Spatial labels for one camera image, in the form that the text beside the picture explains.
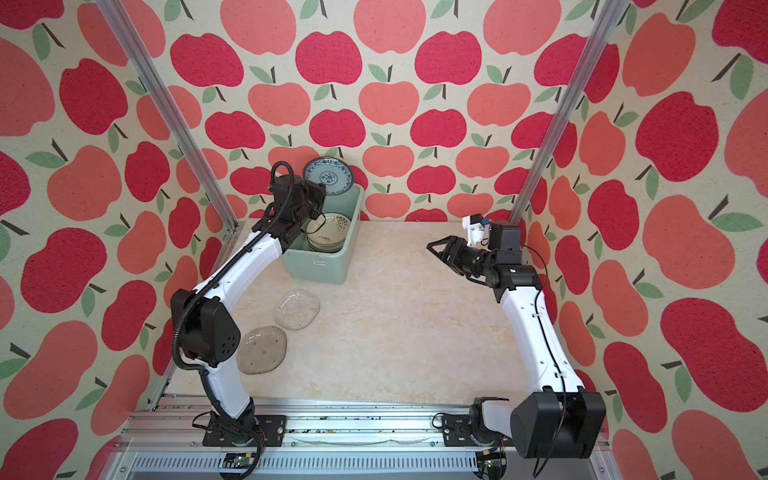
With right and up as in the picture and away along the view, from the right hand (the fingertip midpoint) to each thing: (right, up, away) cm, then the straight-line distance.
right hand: (440, 249), depth 75 cm
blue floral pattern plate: (-30, +23, +13) cm, 40 cm away
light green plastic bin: (-41, -5, +17) cm, 44 cm away
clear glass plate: (-44, -20, +23) cm, 54 cm away
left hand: (-29, +19, +8) cm, 36 cm away
